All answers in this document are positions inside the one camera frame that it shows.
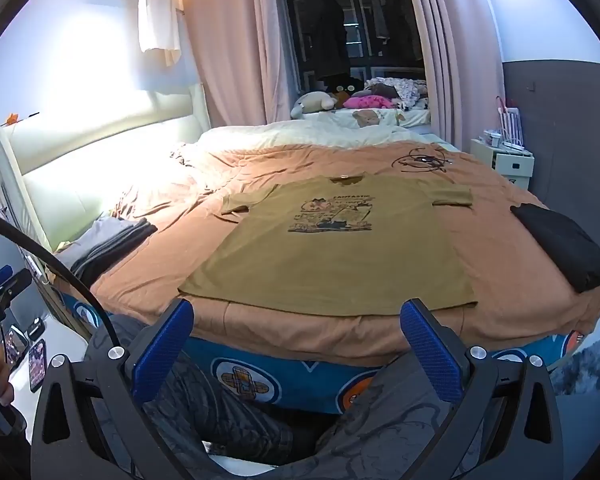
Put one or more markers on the black folded clothing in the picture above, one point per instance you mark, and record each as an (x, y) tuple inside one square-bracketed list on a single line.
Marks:
[(565, 245)]

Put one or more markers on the cream fluffy duvet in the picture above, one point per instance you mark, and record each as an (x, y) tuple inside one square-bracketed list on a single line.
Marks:
[(305, 132)]

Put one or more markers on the white nightstand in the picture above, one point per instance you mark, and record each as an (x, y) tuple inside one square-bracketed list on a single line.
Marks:
[(510, 165)]

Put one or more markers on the grey fuzzy rug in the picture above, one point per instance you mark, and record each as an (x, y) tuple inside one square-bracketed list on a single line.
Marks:
[(590, 360)]

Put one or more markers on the brown teddy bear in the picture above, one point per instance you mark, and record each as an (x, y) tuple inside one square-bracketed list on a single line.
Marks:
[(369, 117)]

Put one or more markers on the black plush toy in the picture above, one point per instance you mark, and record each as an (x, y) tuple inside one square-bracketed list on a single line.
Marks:
[(345, 89)]

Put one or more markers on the olive printed T-shirt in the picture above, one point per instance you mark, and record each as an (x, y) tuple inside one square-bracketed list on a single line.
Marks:
[(330, 260)]

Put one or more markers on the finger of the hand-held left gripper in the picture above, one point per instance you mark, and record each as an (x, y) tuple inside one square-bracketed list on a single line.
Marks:
[(10, 286)]

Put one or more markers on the white plush toy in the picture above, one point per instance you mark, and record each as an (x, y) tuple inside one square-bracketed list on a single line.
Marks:
[(312, 104)]

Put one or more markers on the smartphone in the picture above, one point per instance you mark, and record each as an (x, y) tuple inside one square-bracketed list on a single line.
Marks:
[(38, 365), (15, 350)]

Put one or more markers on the hanging dark garment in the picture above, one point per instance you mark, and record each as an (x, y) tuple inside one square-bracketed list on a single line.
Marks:
[(390, 15)]

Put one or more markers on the white hanging garment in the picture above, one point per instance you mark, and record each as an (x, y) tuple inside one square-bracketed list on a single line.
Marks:
[(157, 15)]

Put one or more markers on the orange-brown blanket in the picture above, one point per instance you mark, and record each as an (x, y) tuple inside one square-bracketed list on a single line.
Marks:
[(180, 220)]

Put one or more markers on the small orange toy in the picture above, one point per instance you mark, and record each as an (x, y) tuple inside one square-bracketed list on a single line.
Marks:
[(11, 119)]

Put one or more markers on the blue printed bed sheet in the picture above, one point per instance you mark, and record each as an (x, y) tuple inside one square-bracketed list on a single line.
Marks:
[(290, 375)]

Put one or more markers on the stack of grey folded clothes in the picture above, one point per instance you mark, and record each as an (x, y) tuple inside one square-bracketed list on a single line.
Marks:
[(105, 245)]

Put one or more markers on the white padded headboard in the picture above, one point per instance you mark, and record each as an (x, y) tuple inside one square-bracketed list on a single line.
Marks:
[(80, 160)]

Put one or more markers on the pink curtain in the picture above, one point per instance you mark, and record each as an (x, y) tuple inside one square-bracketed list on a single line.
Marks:
[(230, 35), (450, 35)]

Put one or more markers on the pink plush toy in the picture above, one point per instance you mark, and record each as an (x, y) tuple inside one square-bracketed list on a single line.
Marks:
[(367, 102)]

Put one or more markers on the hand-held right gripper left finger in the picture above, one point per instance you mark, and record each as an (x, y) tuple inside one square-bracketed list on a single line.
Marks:
[(162, 347)]

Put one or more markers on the striped gift bag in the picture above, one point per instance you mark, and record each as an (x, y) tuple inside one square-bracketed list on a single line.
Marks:
[(511, 120)]

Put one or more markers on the hanging dark coat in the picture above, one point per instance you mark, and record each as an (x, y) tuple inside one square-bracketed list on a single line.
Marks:
[(330, 35)]

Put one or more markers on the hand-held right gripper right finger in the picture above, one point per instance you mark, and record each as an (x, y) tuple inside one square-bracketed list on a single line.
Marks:
[(432, 352)]

